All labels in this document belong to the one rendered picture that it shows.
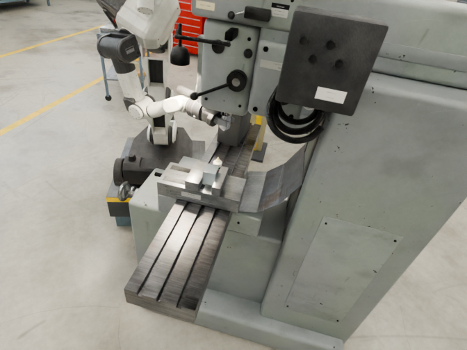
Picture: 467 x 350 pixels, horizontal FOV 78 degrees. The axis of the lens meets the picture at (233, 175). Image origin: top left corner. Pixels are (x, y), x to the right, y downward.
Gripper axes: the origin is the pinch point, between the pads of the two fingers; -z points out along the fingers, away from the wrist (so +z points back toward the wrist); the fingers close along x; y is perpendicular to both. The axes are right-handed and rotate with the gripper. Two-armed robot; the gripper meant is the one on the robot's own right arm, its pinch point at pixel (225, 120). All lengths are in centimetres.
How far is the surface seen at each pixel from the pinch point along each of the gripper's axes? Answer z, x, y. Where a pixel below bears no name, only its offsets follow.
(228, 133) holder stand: 10.2, 23.0, 20.7
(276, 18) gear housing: -17.1, -6.8, -42.9
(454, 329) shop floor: -154, 70, 122
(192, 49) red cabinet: 316, 376, 110
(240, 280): -27, -8, 86
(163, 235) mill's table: -6, -45, 28
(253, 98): -14.7, -7.6, -17.3
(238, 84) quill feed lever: -9.6, -10.8, -21.5
